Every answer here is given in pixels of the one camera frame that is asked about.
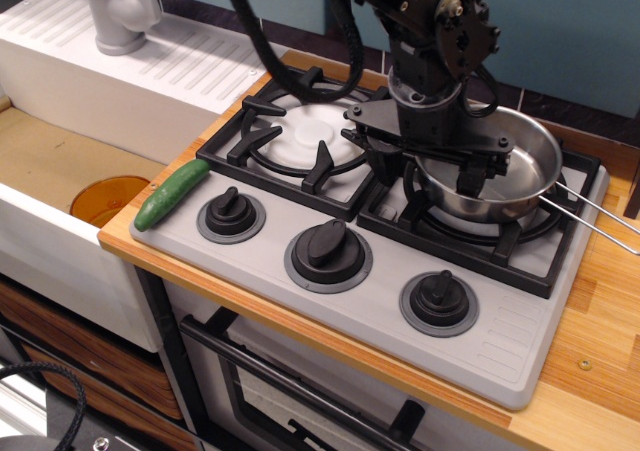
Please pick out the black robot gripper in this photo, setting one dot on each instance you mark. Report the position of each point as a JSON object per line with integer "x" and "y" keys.
{"x": 394, "y": 130}

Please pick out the stainless steel pan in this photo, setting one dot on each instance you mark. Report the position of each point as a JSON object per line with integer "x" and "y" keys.
{"x": 533, "y": 170}

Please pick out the green pickle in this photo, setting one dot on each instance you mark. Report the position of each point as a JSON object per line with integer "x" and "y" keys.
{"x": 169, "y": 194}

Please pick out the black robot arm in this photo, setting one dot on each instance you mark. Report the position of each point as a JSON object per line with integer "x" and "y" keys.
{"x": 436, "y": 45}

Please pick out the black right stove knob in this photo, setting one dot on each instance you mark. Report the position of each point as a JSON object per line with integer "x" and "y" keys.
{"x": 439, "y": 304}

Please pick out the black stove knob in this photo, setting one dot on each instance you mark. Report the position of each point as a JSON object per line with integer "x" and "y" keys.
{"x": 330, "y": 258}
{"x": 439, "y": 304}
{"x": 231, "y": 217}

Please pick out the black middle stove knob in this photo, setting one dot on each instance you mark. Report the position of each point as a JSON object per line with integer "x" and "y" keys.
{"x": 330, "y": 258}

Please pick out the grey toy stove top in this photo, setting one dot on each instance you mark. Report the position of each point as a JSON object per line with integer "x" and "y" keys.
{"x": 278, "y": 202}

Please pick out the black left stove knob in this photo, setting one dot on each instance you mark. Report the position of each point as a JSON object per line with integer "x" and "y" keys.
{"x": 231, "y": 217}

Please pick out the black right burner grate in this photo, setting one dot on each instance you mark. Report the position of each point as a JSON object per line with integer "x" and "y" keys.
{"x": 537, "y": 260}

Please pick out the black burner grate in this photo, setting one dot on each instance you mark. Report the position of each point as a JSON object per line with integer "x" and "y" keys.
{"x": 537, "y": 260}
{"x": 234, "y": 151}

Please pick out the white left burner disc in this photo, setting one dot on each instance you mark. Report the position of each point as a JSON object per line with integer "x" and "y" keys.
{"x": 304, "y": 127}

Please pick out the black left burner grate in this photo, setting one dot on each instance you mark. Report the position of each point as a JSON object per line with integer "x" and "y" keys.
{"x": 234, "y": 151}

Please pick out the orange sink drain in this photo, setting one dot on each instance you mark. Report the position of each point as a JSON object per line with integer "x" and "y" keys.
{"x": 102, "y": 200}

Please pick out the grey toy faucet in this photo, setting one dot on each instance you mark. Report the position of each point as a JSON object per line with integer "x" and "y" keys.
{"x": 121, "y": 24}

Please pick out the white toy sink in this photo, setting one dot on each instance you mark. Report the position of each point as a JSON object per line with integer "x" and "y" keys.
{"x": 71, "y": 116}

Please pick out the wooden drawer front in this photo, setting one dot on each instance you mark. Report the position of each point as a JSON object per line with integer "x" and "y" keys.
{"x": 124, "y": 383}

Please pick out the black oven door handle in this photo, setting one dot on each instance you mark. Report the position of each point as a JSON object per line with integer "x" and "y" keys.
{"x": 212, "y": 336}

